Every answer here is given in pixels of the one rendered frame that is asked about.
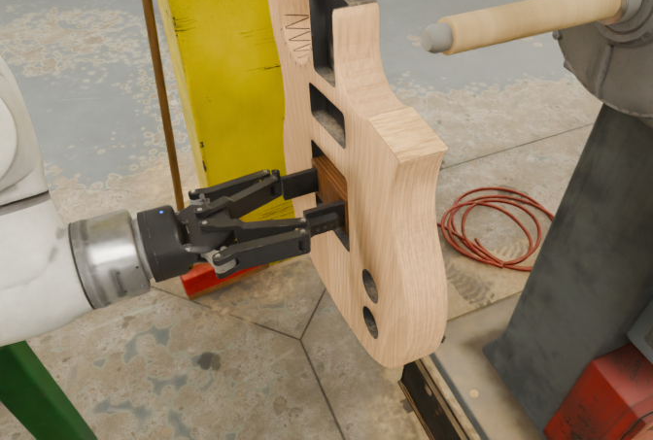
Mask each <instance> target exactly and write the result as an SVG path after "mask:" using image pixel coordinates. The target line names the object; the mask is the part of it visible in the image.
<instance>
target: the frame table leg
mask: <svg viewBox="0 0 653 440"><path fill-rule="evenodd" d="M0 401H1V402H2V403H3V404H4V406H5V407H6V408H7V409H8V410H9V411H10V412H11V413H12V414H13V415H14V416H15V417H16V418H17V419H18V420H19V422H20V423H21V424H22V425H23V426H24V427H25V428H26V429H27V430H28V431H29V432H30V433H31V434H32V435H33V436H34V437H35V438H36V440H99V439H98V438H97V437H96V435H95V434H94V433H93V431H92V430H91V429H90V427H89V426H88V424H87V423H86V421H85V420H84V419H83V417H82V416H81V415H80V413H79V412H78V411H77V409H76V408H75V407H74V405H73V404H72V403H71V401H70V400H69V398H68V397H67V396H66V394H65V393H64V392H63V390H62V389H61V388H60V386H59V385H58V384H57V382H56V381H55V380H54V378H53V377H52V375H51V374H50V372H49V371H48V370H47V368H46V367H45V366H44V364H43V363H42V362H41V360H40V359H39V358H38V357H37V356H36V355H35V353H34V352H33V350H32V349H31V348H30V346H29V345H28V344H27V342H26V341H25V340H23V341H20V342H16V343H13V344H9V345H5V346H3V347H2V349H1V350H0Z"/></svg>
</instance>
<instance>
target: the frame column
mask: <svg viewBox="0 0 653 440"><path fill-rule="evenodd" d="M652 297H653V128H652V127H650V126H649V125H647V124H646V123H644V122H643V121H641V120H640V119H639V118H637V117H634V116H630V115H627V114H624V113H621V112H619V111H617V110H615V109H613V108H611V107H609V106H607V105H605V104H604V103H602V106H601V109H600V112H599V114H598V116H597V119H596V121H595V123H594V126H593V128H592V130H591V132H590V135H589V137H588V139H587V142H586V144H585V146H584V149H583V151H582V153H581V155H580V157H579V159H578V162H577V164H576V166H575V169H574V171H573V173H572V176H571V178H570V180H569V183H568V185H567V189H566V191H565V193H564V196H563V198H562V200H561V203H560V205H559V207H558V210H557V212H556V214H555V217H554V218H553V220H552V223H551V225H550V227H549V230H548V232H547V234H546V237H545V239H544V241H543V244H542V246H541V248H540V251H539V253H538V255H537V258H536V260H535V262H534V265H533V268H532V271H531V273H530V275H529V277H528V279H527V281H526V284H525V286H524V288H523V291H522V293H521V295H520V298H519V300H518V302H517V305H516V307H515V309H514V312H513V314H512V316H511V319H510V321H509V323H508V326H507V328H506V329H505V330H504V331H503V332H502V334H501V335H500V336H499V337H497V338H495V339H494V340H492V341H490V342H488V343H487V344H485V345H484V346H483V348H482V351H483V354H484V355H485V357H486V358H487V359H488V360H489V361H490V363H491V364H492V365H493V367H494V368H495V370H496V371H497V372H498V374H499V376H500V377H501V379H502V380H503V381H504V383H505V384H506V386H507V387H508V388H509V390H510V391H511V393H512V394H513V395H514V397H515V398H516V400H517V401H518V403H519V404H520V405H521V407H522V408H523V410H524V411H525V412H526V414H527V415H528V417H529V418H530V420H531V421H532V422H533V424H534V426H535V427H536V428H537V430H538V431H539V433H540V434H541V435H542V437H543V438H545V439H546V440H547V438H546V437H545V435H544V434H543V432H542V431H543V429H544V428H545V426H546V425H548V423H549V422H550V420H551V419H552V417H553V416H554V414H555V413H556V411H557V410H558V408H559V407H560V405H561V404H562V403H563V401H564V400H565V398H566V397H567V395H568V393H569V392H570V390H571V389H572V387H573V386H574V385H575V383H576V382H577V380H578V379H579V377H580V376H581V374H582V373H583V371H584V370H585V368H586V367H587V366H588V364H589V363H590V361H591V360H593V359H595V358H597V357H600V356H602V355H605V354H607V353H609V352H611V351H614V350H616V349H618V348H620V347H622V346H624V345H627V344H629V343H631V340H630V339H629V338H628V337H627V336H626V334H627V332H628V331H629V329H630V328H631V327H632V325H633V324H634V322H635V321H636V319H637V318H638V317H639V315H640V314H641V312H642V311H643V310H644V308H645V307H646V306H647V304H648V303H649V301H650V300H651V299H652Z"/></svg>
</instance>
